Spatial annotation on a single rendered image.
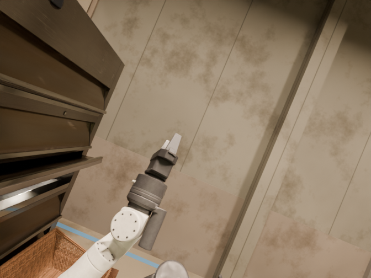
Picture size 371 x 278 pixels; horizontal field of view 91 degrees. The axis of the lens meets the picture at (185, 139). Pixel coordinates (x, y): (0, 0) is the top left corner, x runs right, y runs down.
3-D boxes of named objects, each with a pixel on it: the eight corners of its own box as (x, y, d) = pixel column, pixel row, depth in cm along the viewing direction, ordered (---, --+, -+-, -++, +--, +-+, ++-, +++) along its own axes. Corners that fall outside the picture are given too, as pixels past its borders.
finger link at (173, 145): (182, 138, 53) (174, 156, 51) (173, 132, 53) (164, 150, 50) (184, 136, 52) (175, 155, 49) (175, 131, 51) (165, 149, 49)
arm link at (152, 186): (171, 165, 60) (155, 200, 56) (145, 151, 58) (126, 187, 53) (186, 159, 49) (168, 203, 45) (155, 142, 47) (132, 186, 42)
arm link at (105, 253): (137, 207, 53) (98, 246, 48) (130, 204, 45) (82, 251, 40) (153, 224, 51) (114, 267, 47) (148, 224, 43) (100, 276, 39)
